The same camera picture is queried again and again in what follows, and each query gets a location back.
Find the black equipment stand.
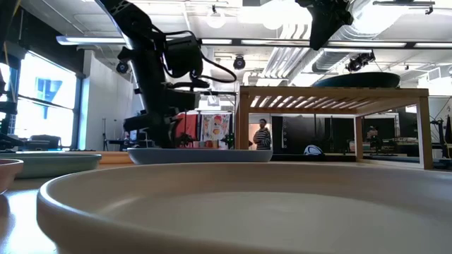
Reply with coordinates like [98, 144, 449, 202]
[0, 79, 23, 152]

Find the long ceiling light rail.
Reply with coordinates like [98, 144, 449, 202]
[56, 35, 452, 49]

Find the red hanging cloth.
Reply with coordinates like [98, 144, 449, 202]
[175, 113, 199, 149]

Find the colourful printed cloth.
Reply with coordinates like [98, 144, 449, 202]
[199, 113, 233, 150]

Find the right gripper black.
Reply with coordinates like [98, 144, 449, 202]
[295, 0, 355, 51]

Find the cream plate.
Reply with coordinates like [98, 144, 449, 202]
[72, 150, 134, 165]

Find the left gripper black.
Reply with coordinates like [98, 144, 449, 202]
[122, 88, 202, 149]

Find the beige grey plate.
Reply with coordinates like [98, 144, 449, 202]
[36, 161, 452, 254]

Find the slatted wooden shelf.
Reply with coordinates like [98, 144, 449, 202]
[234, 85, 434, 171]

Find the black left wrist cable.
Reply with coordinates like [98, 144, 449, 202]
[160, 30, 238, 89]

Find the black ceiling-mounted device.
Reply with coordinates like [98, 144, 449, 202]
[345, 50, 376, 73]

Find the black background table frame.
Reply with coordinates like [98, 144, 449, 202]
[199, 90, 238, 153]

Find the black background tripod rig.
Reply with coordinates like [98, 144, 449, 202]
[429, 115, 452, 159]

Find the white globe pendant lamp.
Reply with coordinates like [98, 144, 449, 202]
[206, 4, 227, 30]

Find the yellow cable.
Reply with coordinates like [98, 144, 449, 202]
[2, 0, 21, 70]

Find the black device with green light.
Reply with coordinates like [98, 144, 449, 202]
[221, 133, 237, 151]

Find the white and blue ball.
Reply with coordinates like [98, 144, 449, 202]
[303, 144, 324, 157]

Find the person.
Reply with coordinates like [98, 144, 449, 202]
[252, 118, 273, 151]
[366, 126, 385, 153]

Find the large window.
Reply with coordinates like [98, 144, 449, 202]
[0, 51, 84, 151]

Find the mint green plate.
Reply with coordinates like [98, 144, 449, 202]
[0, 152, 103, 180]

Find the dark couch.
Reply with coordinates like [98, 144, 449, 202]
[21, 133, 63, 152]

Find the black partition panel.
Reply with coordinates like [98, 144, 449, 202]
[271, 115, 321, 155]

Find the black aluminium table frame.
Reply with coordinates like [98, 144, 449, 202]
[271, 152, 358, 163]

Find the silver ventilation duct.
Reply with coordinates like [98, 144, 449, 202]
[310, 0, 393, 74]

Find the dark green plate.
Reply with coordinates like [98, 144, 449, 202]
[311, 71, 402, 89]

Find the blue plate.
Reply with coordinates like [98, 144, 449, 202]
[127, 147, 274, 166]

